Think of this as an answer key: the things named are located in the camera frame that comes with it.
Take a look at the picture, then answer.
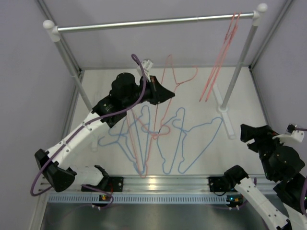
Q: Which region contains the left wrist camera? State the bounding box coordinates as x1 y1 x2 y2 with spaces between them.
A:
142 59 154 71

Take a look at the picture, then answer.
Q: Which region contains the pink hung hanger one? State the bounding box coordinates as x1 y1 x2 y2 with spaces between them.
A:
199 13 241 102

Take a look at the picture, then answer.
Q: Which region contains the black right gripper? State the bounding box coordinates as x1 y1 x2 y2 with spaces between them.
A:
240 124 287 180

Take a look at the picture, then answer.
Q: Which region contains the slotted grey cable duct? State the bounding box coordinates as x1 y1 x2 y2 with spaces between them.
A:
48 194 242 205

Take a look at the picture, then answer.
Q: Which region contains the blue wire hanger far left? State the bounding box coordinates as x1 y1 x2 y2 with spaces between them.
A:
97 118 147 175

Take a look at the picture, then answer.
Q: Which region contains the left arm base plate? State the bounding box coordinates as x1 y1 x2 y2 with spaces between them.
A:
81 176 124 192

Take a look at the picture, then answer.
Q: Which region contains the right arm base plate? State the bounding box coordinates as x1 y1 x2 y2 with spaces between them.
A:
208 176 231 193

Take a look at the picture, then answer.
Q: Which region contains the aluminium mounting rail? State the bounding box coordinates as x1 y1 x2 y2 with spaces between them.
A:
38 174 298 195

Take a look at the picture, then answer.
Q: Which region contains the blue wire hanger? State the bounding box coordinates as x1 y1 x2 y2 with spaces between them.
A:
97 118 147 175
156 107 186 175
173 116 223 174
109 105 160 174

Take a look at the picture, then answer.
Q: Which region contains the grey clothes rack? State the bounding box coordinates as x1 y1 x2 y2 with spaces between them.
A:
43 3 268 139

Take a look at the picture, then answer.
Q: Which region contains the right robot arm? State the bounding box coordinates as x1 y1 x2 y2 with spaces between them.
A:
223 124 307 230

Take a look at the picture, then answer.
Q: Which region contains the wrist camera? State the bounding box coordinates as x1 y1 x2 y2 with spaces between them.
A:
287 124 307 143
142 59 154 71

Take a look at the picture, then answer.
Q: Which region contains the pink wire hanger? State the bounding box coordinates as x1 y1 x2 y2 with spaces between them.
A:
152 54 198 140
127 110 159 179

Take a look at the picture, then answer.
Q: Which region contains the blue wire hanger right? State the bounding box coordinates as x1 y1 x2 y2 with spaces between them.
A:
173 116 223 174

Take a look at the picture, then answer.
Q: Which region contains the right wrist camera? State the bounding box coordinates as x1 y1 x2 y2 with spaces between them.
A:
287 124 307 143

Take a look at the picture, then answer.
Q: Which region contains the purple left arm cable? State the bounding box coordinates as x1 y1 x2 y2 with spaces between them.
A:
30 54 153 197

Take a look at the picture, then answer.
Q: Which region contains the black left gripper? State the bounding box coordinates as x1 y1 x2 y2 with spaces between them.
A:
123 75 175 108

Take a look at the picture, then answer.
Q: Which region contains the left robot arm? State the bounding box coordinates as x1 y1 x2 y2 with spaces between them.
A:
35 72 175 192

